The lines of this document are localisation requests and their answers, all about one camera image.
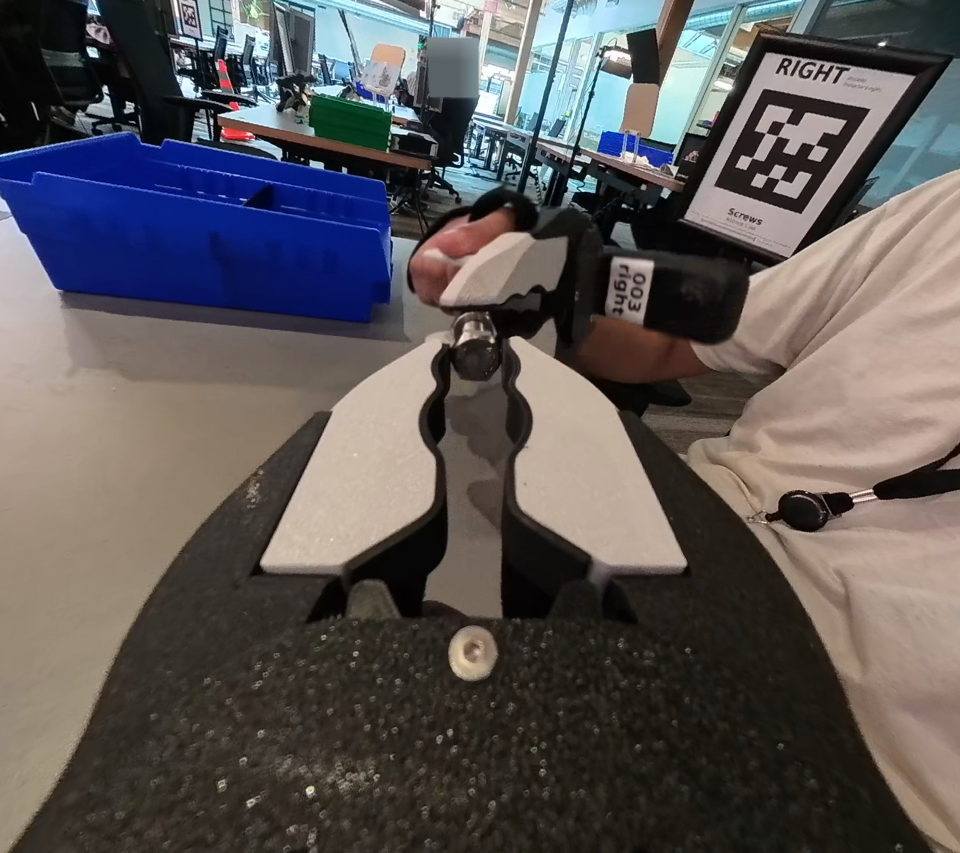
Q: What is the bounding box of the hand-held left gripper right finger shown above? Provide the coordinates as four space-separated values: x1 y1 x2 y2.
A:
497 335 689 618

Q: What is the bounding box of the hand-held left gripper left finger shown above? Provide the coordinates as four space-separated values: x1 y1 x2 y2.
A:
258 335 455 618

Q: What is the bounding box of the steel hex bolt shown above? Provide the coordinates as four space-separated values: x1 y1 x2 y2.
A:
450 335 502 383

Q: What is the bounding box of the blue plastic bin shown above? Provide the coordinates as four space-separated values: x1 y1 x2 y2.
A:
0 133 395 323
600 131 675 164

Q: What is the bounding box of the person's right forearm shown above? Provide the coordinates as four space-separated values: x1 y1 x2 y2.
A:
585 313 714 385

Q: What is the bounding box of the person's right hand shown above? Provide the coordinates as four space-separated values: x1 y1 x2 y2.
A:
408 208 526 307

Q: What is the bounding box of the framed marker sign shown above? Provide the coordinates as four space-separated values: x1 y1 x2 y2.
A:
678 31 954 265

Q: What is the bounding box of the wooden desk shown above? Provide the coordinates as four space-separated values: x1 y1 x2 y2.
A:
217 106 436 172
472 118 687 209

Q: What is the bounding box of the green plastic bin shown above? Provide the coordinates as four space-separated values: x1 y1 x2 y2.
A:
309 95 393 153

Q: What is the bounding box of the person in white shirt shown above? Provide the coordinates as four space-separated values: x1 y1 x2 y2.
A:
686 170 960 853

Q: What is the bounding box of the small document stand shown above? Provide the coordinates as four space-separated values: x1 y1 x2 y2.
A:
360 43 406 97

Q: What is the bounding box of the black monitor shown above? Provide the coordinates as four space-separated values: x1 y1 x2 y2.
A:
271 1 316 78

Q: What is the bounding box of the black office chair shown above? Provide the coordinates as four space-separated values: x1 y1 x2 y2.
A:
88 0 256 145
0 0 106 134

